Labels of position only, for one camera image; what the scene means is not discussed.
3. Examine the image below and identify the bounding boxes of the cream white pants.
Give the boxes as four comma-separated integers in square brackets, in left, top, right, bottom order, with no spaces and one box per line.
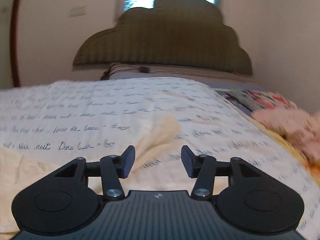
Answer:
[0,114,227,233]

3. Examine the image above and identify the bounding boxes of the white bedspread with script writing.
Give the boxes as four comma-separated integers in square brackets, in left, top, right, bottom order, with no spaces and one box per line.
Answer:
[1,77,319,239]

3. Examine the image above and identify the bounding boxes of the colourful patterned sheet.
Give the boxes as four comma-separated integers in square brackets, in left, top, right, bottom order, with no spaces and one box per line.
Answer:
[214,88,298,115]

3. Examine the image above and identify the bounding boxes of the striped pillow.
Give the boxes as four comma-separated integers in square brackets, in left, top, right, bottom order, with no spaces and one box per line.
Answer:
[100,62,253,82]

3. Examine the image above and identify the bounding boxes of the pink fluffy blanket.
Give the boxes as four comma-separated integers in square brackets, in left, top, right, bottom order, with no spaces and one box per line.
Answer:
[252,108,319,165]

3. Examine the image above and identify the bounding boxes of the olive green scalloped headboard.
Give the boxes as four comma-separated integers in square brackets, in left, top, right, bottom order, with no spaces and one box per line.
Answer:
[73,0,253,76]

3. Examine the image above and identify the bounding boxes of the white wall switch plate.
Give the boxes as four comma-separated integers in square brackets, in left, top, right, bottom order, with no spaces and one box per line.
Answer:
[69,6,86,17]

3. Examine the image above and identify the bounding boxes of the dark wooden door frame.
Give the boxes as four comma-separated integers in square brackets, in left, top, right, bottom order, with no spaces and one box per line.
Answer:
[9,0,21,87]

